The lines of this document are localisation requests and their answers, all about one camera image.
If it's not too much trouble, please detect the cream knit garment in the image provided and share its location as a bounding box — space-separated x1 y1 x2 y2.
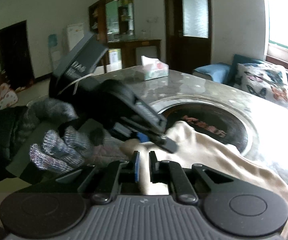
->
120 121 288 238

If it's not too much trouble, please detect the grey knit gloved hand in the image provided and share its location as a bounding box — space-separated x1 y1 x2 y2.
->
19 98 129 174

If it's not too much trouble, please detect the water dispenser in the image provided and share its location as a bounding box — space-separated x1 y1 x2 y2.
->
48 34 62 70

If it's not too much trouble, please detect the white refrigerator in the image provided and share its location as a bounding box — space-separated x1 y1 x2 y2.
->
67 23 84 51

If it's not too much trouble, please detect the black round induction cooktop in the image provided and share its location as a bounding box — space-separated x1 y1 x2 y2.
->
161 102 248 153

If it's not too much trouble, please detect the dark wooden display cabinet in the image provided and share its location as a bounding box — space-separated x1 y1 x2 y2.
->
88 0 161 74

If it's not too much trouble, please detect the tissue box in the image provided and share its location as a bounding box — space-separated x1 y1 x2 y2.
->
141 56 169 81

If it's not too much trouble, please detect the blue sofa cushion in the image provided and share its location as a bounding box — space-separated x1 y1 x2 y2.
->
192 63 231 83

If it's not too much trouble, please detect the teal sofa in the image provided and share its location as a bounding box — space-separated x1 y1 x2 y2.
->
193 54 288 109

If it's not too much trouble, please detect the butterfly print pillow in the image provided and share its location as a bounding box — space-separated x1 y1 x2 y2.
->
234 63 288 109

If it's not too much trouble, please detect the dark wooden door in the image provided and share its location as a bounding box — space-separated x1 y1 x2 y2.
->
165 0 212 74

